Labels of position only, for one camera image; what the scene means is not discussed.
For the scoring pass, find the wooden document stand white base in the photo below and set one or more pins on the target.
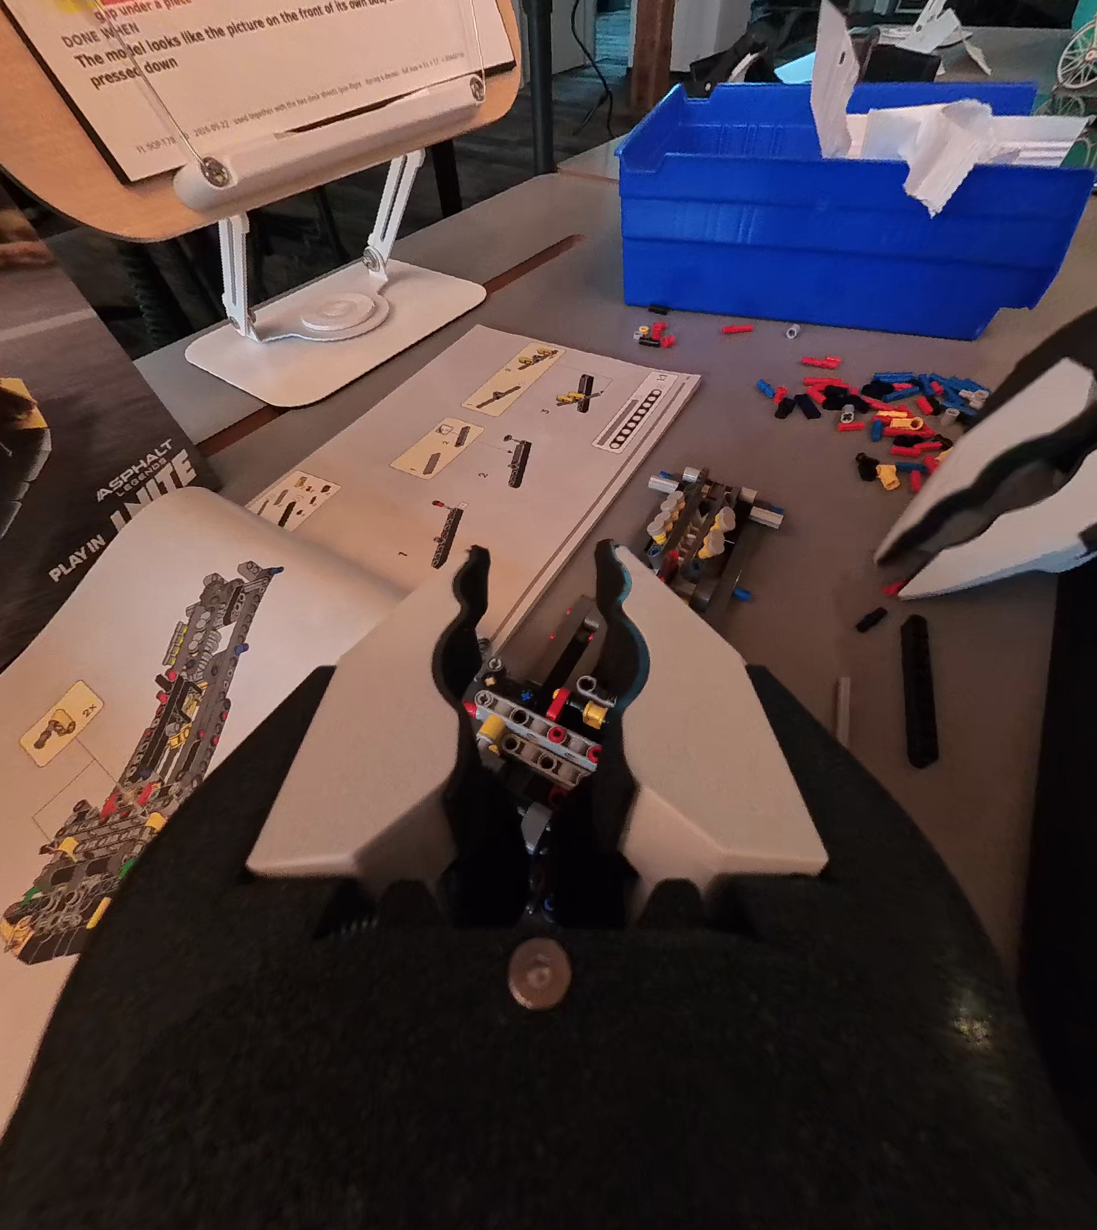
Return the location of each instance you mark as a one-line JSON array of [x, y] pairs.
[[317, 355]]

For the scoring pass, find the blue plastic bin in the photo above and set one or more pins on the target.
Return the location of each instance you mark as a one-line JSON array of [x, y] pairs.
[[798, 259]]

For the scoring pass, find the long black lego beam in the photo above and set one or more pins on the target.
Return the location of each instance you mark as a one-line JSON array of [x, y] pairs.
[[919, 692]]

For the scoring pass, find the lego set box yellow car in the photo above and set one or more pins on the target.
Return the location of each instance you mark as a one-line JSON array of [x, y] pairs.
[[48, 538]]

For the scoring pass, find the lego car chassis assembly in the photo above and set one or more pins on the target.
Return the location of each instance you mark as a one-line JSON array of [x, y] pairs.
[[538, 740]]

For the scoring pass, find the torn white paper bags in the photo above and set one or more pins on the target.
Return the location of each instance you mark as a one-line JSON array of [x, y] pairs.
[[942, 145]]

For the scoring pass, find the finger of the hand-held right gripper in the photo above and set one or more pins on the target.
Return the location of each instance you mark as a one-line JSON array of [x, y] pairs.
[[1019, 423], [1038, 538]]

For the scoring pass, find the teal bag bicycle print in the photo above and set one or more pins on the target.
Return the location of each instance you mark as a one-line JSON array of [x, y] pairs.
[[1067, 105]]

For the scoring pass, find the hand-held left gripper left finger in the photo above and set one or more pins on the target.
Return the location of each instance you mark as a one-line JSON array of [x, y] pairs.
[[365, 768]]

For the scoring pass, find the pile of small lego pins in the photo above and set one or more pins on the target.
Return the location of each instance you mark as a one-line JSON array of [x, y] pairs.
[[894, 423]]

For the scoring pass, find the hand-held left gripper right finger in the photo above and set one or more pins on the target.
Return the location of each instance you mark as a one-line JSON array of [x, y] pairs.
[[711, 768]]

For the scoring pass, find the small lego pin cluster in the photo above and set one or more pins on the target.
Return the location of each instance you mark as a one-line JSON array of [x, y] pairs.
[[659, 333]]

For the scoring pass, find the light grey lego axle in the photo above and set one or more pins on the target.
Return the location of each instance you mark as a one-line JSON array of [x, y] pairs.
[[843, 711]]

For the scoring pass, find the wooden post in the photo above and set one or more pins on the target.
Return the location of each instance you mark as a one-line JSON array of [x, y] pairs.
[[654, 43]]

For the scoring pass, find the printed paper sheet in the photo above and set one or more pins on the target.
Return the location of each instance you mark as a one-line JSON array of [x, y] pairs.
[[269, 96]]

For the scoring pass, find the black lego connector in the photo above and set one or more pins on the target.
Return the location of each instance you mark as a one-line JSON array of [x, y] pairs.
[[871, 619]]

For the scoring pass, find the lego instruction booklet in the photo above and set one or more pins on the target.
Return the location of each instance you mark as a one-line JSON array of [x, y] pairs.
[[317, 576]]

